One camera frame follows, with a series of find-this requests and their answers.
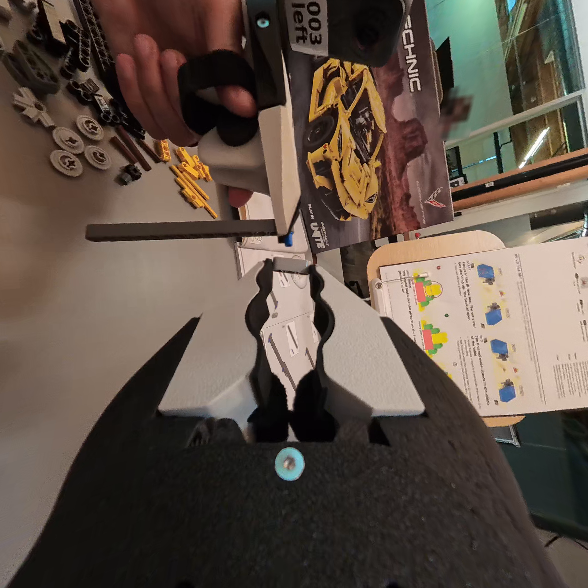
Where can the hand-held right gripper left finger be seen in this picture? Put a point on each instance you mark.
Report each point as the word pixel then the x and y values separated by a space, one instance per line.
pixel 211 363

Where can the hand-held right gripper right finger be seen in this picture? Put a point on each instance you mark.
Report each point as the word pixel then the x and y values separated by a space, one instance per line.
pixel 372 367

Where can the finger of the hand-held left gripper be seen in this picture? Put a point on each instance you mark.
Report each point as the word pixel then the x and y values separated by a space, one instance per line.
pixel 282 165

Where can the blue lego pin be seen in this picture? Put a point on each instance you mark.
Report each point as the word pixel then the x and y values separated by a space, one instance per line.
pixel 288 240

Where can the light grey lego connector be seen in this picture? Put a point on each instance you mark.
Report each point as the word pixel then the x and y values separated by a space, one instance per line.
pixel 291 264

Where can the long grey lego beam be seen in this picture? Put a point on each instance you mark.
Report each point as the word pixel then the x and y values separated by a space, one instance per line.
pixel 183 229

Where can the lego instruction booklet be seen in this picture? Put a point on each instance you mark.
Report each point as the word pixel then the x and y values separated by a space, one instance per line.
pixel 289 335

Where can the lego set box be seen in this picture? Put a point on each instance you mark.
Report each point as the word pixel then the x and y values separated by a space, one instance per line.
pixel 367 160

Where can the pile of yellow lego pieces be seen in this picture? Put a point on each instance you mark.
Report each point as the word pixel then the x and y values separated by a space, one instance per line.
pixel 190 179

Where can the brown lego axle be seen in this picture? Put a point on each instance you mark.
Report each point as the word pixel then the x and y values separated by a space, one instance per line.
pixel 131 154
pixel 149 151

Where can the black lego gear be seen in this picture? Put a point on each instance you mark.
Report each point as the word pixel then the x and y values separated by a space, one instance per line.
pixel 129 174

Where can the pile of black lego pieces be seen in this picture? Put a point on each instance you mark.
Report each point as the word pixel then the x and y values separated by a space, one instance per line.
pixel 92 41

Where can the grey lego wheel hub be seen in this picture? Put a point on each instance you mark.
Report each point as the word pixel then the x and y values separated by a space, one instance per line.
pixel 66 163
pixel 90 127
pixel 98 157
pixel 68 140

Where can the grey cross lego piece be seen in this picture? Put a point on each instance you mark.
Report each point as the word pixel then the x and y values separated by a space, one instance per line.
pixel 33 109

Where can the person's left hand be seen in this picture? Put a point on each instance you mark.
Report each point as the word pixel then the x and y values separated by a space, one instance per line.
pixel 151 55

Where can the wooden book stand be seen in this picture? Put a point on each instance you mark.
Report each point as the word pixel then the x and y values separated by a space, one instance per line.
pixel 390 248

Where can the printed instruction sheet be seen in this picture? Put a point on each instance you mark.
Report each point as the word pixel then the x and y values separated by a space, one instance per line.
pixel 505 321

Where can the dark grey lego frame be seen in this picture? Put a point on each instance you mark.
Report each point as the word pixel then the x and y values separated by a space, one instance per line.
pixel 30 66

